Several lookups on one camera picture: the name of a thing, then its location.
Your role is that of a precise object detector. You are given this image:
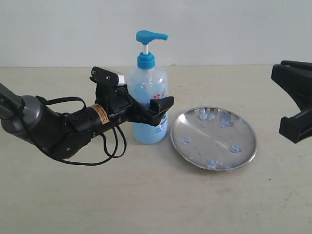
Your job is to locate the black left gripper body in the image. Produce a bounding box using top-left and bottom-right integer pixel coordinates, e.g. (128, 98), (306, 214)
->
(95, 86), (150, 125)

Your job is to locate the blue pump soap bottle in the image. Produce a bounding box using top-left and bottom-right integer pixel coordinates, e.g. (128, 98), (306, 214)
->
(126, 30), (169, 144)

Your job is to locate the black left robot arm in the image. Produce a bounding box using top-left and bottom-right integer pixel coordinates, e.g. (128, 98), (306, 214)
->
(0, 60), (312, 164)

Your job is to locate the round stainless steel plate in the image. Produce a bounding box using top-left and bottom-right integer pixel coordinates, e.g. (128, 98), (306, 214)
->
(170, 106), (258, 172)

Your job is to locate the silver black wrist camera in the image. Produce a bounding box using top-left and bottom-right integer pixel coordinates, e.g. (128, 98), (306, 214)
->
(90, 66), (126, 93)

